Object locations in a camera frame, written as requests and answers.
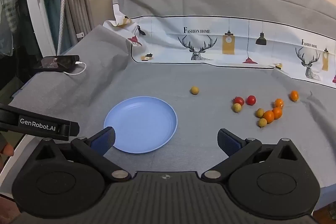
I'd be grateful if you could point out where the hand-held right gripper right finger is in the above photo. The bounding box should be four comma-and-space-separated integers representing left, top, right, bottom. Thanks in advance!
201, 128, 300, 182

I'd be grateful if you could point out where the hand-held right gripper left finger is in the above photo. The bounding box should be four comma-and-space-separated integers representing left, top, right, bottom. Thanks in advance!
33, 126, 132, 182

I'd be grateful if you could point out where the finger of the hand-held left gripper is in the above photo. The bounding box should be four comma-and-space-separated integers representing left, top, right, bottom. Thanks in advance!
0, 103, 80, 142

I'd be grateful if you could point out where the blue plate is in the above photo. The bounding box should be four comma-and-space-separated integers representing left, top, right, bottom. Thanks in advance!
104, 96, 178, 154

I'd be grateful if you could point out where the person's left forearm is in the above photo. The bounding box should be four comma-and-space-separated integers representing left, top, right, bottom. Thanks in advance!
0, 194, 20, 215

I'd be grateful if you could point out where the person's left hand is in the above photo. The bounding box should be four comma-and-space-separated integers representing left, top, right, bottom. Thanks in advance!
0, 143, 15, 157

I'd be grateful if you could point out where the black smartphone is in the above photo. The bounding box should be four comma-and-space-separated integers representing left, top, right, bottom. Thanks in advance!
34, 55, 80, 73

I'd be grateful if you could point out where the white deer printed cloth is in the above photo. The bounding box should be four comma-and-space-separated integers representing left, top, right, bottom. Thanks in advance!
102, 0, 336, 89

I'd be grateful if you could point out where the teal curtain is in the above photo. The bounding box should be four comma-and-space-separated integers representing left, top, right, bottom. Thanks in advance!
39, 0, 71, 52

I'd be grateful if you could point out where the plaid shirt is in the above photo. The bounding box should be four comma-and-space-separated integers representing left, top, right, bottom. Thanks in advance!
0, 0, 20, 56

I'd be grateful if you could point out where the white charging cable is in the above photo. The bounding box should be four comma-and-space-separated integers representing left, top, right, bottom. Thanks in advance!
63, 61, 87, 76

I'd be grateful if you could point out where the white round frame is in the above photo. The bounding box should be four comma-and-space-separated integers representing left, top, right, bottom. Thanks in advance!
22, 0, 57, 56

